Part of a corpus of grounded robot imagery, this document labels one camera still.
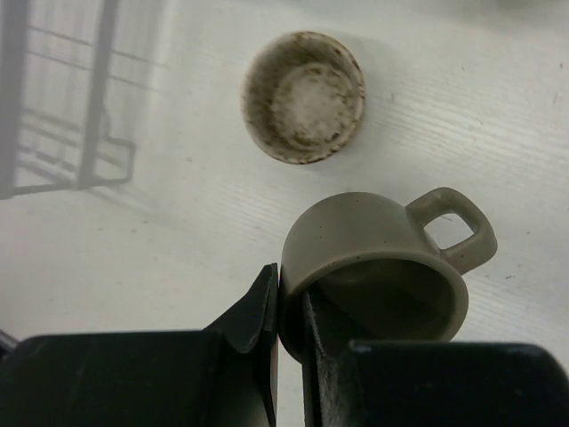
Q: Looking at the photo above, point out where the white wire dish rack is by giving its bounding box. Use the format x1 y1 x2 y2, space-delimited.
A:
0 0 137 201

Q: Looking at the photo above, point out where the grey small cup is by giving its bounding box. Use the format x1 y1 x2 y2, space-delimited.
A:
279 188 498 359

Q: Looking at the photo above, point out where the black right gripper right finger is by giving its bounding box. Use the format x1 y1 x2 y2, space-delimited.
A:
301 289 568 426

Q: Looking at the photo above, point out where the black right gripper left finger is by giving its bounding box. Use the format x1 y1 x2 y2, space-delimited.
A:
1 264 278 426

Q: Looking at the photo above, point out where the speckled beige small cup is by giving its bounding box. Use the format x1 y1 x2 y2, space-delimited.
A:
241 31 365 165

